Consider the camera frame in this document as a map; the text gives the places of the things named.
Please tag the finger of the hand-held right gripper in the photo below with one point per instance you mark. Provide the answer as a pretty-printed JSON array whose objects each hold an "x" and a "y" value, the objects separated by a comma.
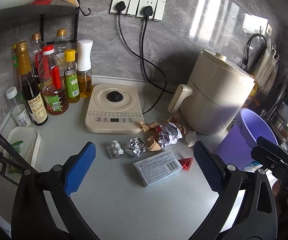
[
  {"x": 268, "y": 142},
  {"x": 271, "y": 156}
]

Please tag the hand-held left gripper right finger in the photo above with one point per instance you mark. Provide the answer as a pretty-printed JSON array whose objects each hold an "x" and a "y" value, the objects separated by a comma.
[{"x": 207, "y": 170}]

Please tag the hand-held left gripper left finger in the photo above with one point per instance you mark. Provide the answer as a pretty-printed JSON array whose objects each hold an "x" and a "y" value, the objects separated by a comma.
[{"x": 80, "y": 167}]

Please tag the purple plastic bucket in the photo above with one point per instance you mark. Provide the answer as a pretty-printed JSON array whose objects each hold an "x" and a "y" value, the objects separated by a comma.
[{"x": 236, "y": 135}]

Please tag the white blue packet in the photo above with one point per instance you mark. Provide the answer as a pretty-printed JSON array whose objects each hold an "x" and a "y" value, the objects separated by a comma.
[{"x": 252, "y": 166}]

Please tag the red folded paper triangle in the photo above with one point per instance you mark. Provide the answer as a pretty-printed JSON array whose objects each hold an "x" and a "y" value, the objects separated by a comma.
[{"x": 186, "y": 163}]

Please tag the crumpled white tissue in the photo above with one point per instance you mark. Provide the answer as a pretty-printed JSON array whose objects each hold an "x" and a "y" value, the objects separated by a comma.
[{"x": 191, "y": 138}]

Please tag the crumpled white blister pack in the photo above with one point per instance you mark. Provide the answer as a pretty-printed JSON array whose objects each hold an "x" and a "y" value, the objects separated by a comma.
[{"x": 115, "y": 150}]

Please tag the black metal storage rack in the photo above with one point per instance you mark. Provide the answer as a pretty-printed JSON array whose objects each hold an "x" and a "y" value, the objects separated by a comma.
[{"x": 286, "y": 105}]

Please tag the crumpled brown paper piece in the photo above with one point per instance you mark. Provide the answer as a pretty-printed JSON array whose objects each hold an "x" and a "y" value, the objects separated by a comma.
[
  {"x": 149, "y": 126},
  {"x": 173, "y": 118},
  {"x": 182, "y": 129},
  {"x": 154, "y": 143}
]

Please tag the light blue cardboard box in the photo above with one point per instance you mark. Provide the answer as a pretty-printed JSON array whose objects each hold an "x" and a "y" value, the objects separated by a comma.
[{"x": 157, "y": 168}]

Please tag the crumpled printed paper ball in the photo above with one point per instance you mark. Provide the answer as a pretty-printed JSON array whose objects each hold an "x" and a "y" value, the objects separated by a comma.
[{"x": 169, "y": 133}]

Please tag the white rectangular plastic container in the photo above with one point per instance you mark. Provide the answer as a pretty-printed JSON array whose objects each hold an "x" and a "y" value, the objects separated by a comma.
[{"x": 31, "y": 140}]

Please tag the crumpled foil ball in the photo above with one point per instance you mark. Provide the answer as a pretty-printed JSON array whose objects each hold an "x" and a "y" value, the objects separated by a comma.
[{"x": 134, "y": 147}]

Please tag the cream induction cooker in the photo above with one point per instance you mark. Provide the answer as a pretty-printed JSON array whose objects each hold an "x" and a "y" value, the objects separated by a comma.
[{"x": 114, "y": 112}]

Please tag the green white sachet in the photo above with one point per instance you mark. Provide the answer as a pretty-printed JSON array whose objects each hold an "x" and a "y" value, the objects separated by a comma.
[{"x": 17, "y": 148}]

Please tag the cream air fryer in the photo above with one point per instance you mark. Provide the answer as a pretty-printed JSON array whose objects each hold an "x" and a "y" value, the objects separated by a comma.
[{"x": 214, "y": 95}]

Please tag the hanging beige cloth bag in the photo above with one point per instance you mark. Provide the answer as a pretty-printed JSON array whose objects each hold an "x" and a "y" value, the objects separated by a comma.
[{"x": 266, "y": 65}]

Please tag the white cap clear bottle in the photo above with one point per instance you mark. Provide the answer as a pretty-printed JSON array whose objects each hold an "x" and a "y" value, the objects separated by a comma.
[{"x": 20, "y": 112}]

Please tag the dark soy sauce bottle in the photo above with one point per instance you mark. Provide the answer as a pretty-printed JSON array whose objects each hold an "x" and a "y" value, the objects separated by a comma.
[{"x": 33, "y": 97}]

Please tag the yellow cap green label bottle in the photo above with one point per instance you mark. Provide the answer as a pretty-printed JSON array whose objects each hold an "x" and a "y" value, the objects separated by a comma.
[{"x": 72, "y": 82}]

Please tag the red cap oil bottle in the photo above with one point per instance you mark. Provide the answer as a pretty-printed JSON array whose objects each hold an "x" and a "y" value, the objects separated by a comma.
[{"x": 52, "y": 85}]

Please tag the white top oil sprayer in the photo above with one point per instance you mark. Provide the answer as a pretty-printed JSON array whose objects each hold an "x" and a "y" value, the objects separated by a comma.
[{"x": 85, "y": 65}]

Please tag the gold cap clear bottle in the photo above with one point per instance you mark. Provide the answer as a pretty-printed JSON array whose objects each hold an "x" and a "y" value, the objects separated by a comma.
[
  {"x": 62, "y": 41},
  {"x": 36, "y": 48}
]

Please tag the black power plug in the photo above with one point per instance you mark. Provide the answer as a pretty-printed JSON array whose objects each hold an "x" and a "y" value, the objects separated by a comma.
[
  {"x": 121, "y": 7},
  {"x": 147, "y": 11}
]

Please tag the grey cardboard box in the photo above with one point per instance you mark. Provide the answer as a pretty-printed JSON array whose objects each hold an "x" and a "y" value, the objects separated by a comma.
[{"x": 62, "y": 2}]

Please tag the black wall shelf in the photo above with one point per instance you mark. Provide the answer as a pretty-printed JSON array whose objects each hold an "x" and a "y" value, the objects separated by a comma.
[{"x": 33, "y": 15}]

